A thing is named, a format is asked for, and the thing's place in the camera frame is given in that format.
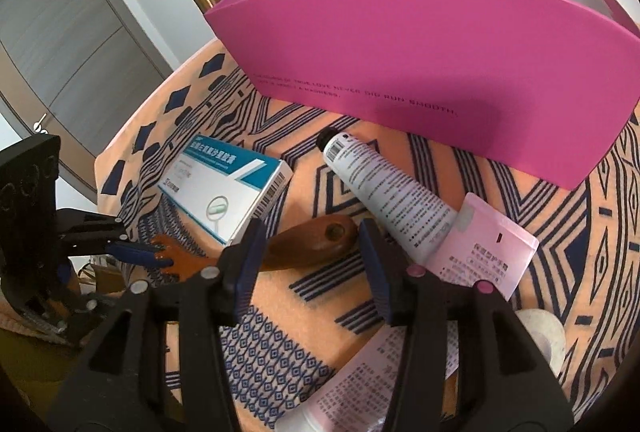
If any long pink cosmetic tube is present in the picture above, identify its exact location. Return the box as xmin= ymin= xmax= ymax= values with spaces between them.
xmin=271 ymin=326 xmax=461 ymax=432

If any white tape roll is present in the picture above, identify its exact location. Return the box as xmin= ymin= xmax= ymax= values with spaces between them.
xmin=515 ymin=308 xmax=566 ymax=377

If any brown wooden massage comb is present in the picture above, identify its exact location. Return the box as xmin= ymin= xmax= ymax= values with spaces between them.
xmin=152 ymin=214 xmax=358 ymax=282

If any pink cardboard box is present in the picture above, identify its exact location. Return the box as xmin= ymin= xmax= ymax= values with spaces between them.
xmin=206 ymin=0 xmax=639 ymax=188

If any orange patterned tablecloth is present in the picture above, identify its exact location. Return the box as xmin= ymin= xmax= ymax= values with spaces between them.
xmin=94 ymin=42 xmax=639 ymax=431

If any white teal medicine box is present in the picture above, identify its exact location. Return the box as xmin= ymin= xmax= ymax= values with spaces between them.
xmin=158 ymin=135 xmax=293 ymax=246

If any white tube black cap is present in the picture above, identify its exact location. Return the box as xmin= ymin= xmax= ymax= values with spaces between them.
xmin=316 ymin=128 xmax=457 ymax=266

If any pink white cream tube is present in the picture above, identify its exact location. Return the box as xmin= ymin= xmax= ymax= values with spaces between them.
xmin=425 ymin=192 xmax=539 ymax=299

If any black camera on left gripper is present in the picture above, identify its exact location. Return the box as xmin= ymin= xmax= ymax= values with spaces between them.
xmin=1 ymin=134 xmax=61 ymax=265

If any grey door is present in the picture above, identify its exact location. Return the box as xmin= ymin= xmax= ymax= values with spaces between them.
xmin=1 ymin=0 xmax=171 ymax=200

